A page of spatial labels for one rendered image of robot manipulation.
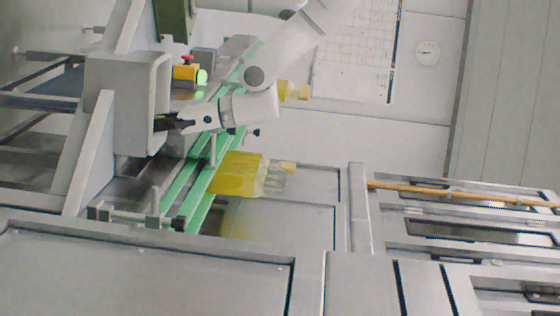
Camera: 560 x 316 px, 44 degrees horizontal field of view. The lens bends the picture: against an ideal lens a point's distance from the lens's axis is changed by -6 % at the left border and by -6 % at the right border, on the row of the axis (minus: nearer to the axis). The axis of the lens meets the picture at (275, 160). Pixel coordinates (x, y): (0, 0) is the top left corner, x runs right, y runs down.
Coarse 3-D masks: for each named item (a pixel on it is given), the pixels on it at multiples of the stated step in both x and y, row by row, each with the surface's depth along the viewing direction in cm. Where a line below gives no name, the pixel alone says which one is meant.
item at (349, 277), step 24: (336, 264) 93; (360, 264) 94; (384, 264) 94; (408, 264) 95; (432, 264) 96; (456, 264) 96; (336, 288) 87; (360, 288) 87; (384, 288) 88; (408, 288) 88; (432, 288) 88; (456, 288) 89; (480, 288) 94; (504, 288) 93; (528, 288) 92; (552, 288) 92; (336, 312) 81; (360, 312) 81; (384, 312) 82; (408, 312) 82; (432, 312) 82; (456, 312) 84; (480, 312) 83; (504, 312) 87; (528, 312) 88; (552, 312) 87
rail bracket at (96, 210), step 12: (156, 192) 119; (96, 204) 119; (156, 204) 119; (96, 216) 119; (108, 216) 120; (120, 216) 120; (132, 216) 120; (144, 216) 120; (156, 216) 119; (180, 216) 120; (156, 228) 120; (180, 228) 119
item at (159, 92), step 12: (156, 60) 160; (168, 60) 173; (168, 72) 174; (156, 84) 175; (168, 84) 175; (156, 96) 176; (168, 96) 176; (156, 108) 177; (168, 108) 178; (156, 132) 179; (156, 144) 172
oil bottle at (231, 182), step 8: (224, 168) 191; (216, 176) 186; (224, 176) 186; (232, 176) 186; (240, 176) 186; (248, 176) 187; (256, 176) 187; (264, 176) 189; (216, 184) 187; (224, 184) 187; (232, 184) 187; (240, 184) 187; (248, 184) 186; (256, 184) 186; (264, 184) 188; (208, 192) 188; (216, 192) 188; (224, 192) 188; (232, 192) 187; (240, 192) 187; (248, 192) 187; (256, 192) 187
